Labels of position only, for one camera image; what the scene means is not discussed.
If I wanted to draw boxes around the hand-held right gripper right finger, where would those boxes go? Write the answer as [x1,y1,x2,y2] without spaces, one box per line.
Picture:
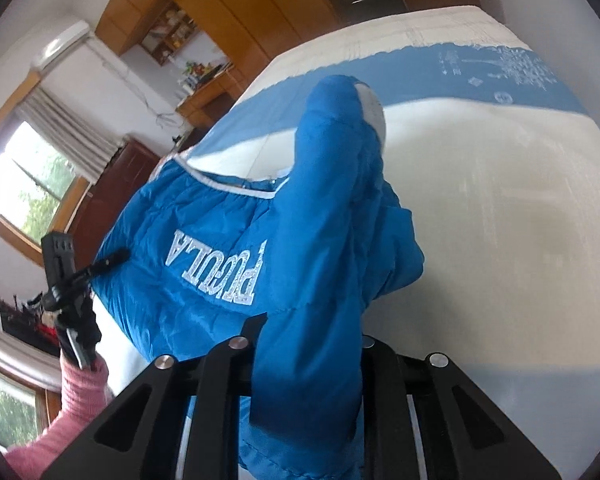
[362,335,563,480]

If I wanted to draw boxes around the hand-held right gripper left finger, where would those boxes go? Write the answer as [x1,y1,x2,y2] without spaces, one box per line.
[42,314,268,480]

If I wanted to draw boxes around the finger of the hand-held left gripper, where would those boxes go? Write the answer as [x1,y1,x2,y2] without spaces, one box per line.
[72,248,132,285]
[40,232,77,306]

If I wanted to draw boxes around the blue puffer jacket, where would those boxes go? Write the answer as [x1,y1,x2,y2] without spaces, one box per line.
[91,75,426,480]

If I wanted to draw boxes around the person's left forearm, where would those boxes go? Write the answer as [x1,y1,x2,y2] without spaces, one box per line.
[4,349,115,480]

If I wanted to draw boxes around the dark coat rack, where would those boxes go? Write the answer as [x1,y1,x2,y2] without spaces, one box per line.
[0,282,65,357]

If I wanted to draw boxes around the dark wooden headboard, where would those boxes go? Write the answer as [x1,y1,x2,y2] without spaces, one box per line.
[71,140,164,272]

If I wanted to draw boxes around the small wooden framed window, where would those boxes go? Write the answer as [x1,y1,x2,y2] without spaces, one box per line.
[0,360,47,453]

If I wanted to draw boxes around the striped beige curtain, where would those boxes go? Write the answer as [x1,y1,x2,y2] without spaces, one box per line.
[17,85,125,187]

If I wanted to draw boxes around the wooden desk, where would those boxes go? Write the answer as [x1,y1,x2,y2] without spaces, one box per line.
[175,66,247,129]

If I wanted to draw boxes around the white air conditioner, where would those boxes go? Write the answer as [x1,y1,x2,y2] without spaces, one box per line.
[31,20,92,73]

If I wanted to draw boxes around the light blue blanket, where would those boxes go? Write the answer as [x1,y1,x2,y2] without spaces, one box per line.
[92,5,600,480]

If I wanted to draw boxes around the white wall cables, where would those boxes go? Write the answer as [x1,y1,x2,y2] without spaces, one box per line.
[92,40,186,128]

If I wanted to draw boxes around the wooden wall shelf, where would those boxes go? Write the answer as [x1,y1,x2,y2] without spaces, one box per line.
[139,0,207,67]

